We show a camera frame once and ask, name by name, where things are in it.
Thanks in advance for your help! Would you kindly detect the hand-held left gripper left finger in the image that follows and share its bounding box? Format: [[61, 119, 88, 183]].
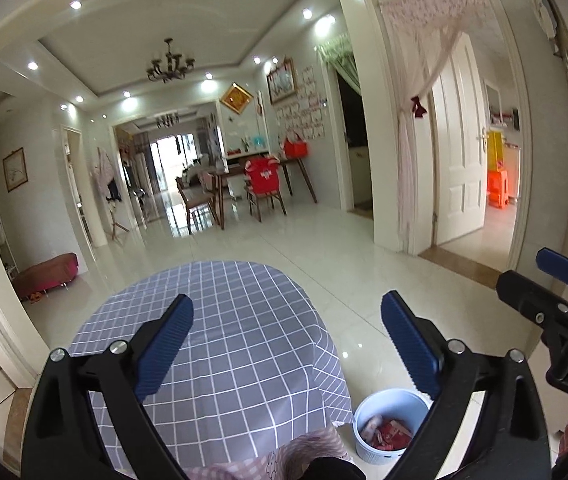
[[21, 294, 195, 480]]

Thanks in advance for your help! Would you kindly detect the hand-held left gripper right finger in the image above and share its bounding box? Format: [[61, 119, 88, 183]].
[[380, 290, 552, 480]]

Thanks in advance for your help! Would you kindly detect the red snack packet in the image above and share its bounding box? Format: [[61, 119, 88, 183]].
[[371, 420, 412, 448]]

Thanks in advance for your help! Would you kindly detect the white plastic bin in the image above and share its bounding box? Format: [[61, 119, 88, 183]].
[[353, 388, 435, 465]]

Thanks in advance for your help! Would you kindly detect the grey checked tablecloth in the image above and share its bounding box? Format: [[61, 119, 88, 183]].
[[66, 260, 354, 471]]

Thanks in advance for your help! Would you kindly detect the orange plastic stool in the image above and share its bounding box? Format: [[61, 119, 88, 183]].
[[486, 170, 510, 211]]

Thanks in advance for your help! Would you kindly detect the red upholstered bench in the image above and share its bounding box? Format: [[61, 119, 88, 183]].
[[11, 252, 79, 301]]

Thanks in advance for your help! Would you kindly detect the wooden dining chair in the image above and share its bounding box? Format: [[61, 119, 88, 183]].
[[175, 175, 219, 235], [244, 157, 287, 223]]

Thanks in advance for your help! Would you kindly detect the dark cloth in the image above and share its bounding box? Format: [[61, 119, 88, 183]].
[[304, 456, 365, 480]]

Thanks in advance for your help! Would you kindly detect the white panel door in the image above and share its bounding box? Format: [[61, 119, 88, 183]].
[[431, 32, 490, 248]]

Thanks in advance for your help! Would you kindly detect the wooden dining table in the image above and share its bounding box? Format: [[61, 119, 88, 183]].
[[209, 155, 319, 231]]

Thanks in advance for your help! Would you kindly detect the red shirt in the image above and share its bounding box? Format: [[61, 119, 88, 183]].
[[245, 156, 281, 195]]

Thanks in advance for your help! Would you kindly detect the red basket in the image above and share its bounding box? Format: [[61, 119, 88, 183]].
[[283, 132, 309, 158]]

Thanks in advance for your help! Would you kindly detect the small brown framed picture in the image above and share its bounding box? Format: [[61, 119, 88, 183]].
[[3, 147, 26, 192]]

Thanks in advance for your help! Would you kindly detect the pink lace curtain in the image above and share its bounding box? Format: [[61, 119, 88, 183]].
[[379, 0, 490, 256]]

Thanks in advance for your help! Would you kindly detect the dark metal chandelier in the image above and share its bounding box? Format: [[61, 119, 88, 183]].
[[145, 37, 197, 83]]

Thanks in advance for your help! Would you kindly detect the green door curtain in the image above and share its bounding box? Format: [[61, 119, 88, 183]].
[[316, 34, 362, 96]]

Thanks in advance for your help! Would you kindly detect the group of wall certificates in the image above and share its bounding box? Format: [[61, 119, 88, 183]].
[[276, 67, 327, 141]]

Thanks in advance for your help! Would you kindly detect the gold diamond wall decoration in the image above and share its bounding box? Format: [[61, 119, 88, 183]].
[[220, 81, 255, 116]]

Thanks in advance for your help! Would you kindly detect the gold framed wall picture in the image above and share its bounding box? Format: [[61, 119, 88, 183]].
[[266, 58, 297, 106]]

